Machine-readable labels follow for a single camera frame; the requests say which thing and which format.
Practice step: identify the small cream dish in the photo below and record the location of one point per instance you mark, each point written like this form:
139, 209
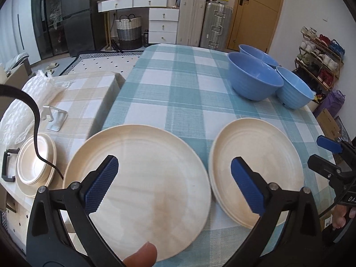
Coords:
32, 158

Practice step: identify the silver hard suitcase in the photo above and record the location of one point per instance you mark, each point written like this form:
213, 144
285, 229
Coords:
217, 25

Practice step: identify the large cream round plate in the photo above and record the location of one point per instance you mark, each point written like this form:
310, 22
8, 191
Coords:
155, 189

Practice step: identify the person's left hand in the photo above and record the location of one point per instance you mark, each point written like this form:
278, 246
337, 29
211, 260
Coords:
141, 256

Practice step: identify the white wardrobe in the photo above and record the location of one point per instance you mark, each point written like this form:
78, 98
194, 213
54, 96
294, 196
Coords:
22, 33

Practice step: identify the blue ribbed bowl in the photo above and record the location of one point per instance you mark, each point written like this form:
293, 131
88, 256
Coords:
294, 94
250, 72
261, 52

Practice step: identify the person's right hand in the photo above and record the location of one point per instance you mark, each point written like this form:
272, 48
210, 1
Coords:
343, 218

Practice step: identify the wooden door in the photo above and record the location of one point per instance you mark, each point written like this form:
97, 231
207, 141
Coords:
258, 11

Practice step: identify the beige checked covered bench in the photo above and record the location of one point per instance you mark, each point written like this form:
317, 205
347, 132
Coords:
89, 97

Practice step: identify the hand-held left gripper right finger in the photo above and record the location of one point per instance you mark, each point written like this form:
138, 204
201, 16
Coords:
247, 186

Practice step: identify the brown cardboard box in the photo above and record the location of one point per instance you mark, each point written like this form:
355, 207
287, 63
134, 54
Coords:
328, 123

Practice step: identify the gold metal shoe rack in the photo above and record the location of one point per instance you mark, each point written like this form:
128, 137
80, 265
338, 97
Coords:
319, 61

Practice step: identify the white drawer chest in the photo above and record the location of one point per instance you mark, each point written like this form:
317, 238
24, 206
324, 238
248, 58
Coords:
163, 25

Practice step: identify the dark grey refrigerator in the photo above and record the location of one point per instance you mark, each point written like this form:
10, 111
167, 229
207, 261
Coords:
80, 19

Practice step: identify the clear bubble wrap bag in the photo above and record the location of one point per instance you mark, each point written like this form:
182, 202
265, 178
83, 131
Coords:
36, 89

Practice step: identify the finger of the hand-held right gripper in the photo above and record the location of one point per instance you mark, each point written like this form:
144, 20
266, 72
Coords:
329, 143
322, 165

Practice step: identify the beige slipper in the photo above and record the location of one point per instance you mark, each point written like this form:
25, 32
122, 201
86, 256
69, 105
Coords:
49, 73
52, 66

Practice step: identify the dark glass door cabinet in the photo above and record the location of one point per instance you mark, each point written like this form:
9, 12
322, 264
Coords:
50, 19

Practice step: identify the white vanity desk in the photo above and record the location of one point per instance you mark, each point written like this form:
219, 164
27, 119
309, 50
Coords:
125, 2

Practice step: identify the teal checked tablecloth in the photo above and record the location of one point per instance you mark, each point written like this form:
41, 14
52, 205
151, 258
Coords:
178, 89

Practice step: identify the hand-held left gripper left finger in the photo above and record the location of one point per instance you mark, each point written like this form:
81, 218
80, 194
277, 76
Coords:
101, 183

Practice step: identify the metal phone stand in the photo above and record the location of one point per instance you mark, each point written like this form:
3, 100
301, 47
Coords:
57, 122

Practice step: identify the grey white woven basket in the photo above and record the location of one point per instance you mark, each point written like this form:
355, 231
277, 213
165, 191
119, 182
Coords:
129, 33

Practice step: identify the white hard suitcase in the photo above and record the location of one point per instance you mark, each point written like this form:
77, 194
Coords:
190, 19

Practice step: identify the dark bottle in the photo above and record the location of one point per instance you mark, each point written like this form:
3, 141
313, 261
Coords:
146, 39

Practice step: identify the stack of cream plates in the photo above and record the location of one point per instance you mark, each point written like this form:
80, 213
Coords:
51, 180

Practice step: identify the purple bag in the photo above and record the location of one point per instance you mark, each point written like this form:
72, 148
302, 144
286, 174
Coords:
332, 101

